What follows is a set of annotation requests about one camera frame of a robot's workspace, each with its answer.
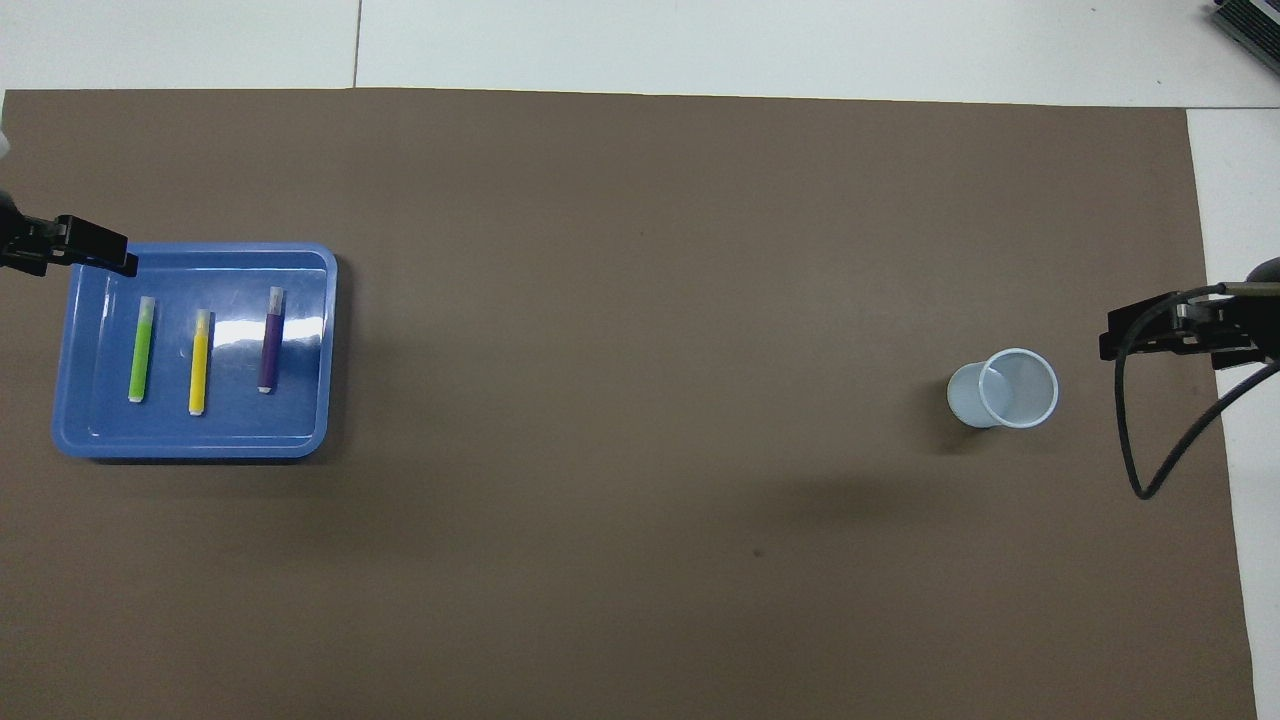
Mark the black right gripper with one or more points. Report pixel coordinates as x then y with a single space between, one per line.
1255 320

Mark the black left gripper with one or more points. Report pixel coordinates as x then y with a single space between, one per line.
8 235

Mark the green pen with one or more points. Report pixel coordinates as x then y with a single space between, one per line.
142 352

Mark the yellow pen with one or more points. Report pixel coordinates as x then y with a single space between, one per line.
200 365

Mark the purple pen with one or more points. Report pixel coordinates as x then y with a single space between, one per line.
271 345

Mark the blue plastic tray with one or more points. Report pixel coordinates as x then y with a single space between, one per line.
240 420

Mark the light blue mesh cup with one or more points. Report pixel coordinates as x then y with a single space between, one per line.
1000 395

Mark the dark grey device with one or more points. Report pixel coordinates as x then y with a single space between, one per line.
1250 25

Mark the brown table mat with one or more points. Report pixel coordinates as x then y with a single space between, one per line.
620 400

